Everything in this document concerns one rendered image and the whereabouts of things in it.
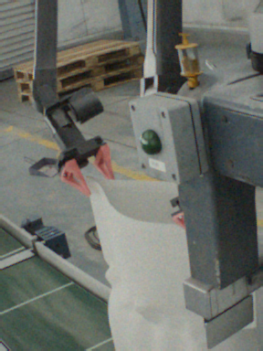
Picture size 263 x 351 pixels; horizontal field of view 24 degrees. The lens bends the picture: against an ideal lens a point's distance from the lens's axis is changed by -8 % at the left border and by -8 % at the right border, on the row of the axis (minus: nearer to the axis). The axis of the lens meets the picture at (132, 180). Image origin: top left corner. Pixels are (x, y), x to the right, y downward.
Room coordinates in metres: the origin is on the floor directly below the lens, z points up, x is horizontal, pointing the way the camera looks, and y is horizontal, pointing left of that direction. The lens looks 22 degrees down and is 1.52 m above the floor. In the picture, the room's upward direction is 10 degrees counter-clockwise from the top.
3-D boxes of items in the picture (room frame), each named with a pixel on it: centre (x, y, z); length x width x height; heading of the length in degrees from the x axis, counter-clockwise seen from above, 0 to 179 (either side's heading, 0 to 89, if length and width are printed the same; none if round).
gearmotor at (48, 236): (2.51, 0.44, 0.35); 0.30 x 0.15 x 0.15; 31
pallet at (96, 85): (6.80, 0.37, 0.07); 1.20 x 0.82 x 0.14; 119
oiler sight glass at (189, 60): (0.76, -0.10, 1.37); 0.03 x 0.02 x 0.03; 31
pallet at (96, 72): (6.81, 0.35, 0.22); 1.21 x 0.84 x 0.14; 121
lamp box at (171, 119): (0.72, -0.05, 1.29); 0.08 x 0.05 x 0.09; 31
